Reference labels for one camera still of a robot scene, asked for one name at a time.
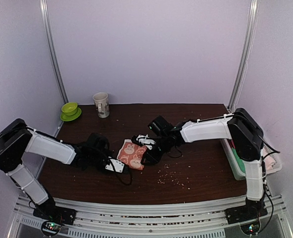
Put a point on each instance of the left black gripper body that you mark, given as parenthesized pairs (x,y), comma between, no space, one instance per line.
(98,161)

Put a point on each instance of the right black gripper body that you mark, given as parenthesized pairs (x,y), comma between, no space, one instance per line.
(157,157)

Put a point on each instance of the orange patterned towel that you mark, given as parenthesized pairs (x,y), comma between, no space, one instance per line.
(131,154)

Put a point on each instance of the pink microfiber towel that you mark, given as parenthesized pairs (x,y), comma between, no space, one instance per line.
(232,145)

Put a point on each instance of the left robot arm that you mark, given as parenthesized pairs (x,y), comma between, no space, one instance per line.
(21,145)

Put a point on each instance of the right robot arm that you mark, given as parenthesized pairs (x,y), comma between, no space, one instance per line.
(238,126)

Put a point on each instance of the green plastic plate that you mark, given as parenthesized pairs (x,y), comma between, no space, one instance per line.
(67,118)

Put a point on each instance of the beige ceramic mug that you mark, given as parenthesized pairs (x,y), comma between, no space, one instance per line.
(101,102)

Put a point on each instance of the green plastic bowl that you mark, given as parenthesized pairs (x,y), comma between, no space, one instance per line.
(69,109)

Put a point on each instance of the green rolled towel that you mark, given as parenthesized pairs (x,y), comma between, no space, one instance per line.
(238,160)

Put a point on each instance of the white plastic basket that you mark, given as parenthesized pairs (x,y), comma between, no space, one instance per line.
(272,162)

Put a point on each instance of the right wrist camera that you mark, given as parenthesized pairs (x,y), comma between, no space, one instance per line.
(154,134)

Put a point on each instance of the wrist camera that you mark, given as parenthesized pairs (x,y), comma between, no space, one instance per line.
(154,134)
(117,166)

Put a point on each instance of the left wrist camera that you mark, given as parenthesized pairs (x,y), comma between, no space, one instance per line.
(117,166)

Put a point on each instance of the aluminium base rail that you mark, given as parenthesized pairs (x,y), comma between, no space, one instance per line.
(186,220)

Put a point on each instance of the right aluminium frame post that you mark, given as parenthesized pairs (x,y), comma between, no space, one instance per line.
(243,64)

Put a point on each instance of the aluminium frame post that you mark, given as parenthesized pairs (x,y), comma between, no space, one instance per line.
(52,50)
(243,64)

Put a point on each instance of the left aluminium frame post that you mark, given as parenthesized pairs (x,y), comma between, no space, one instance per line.
(52,50)

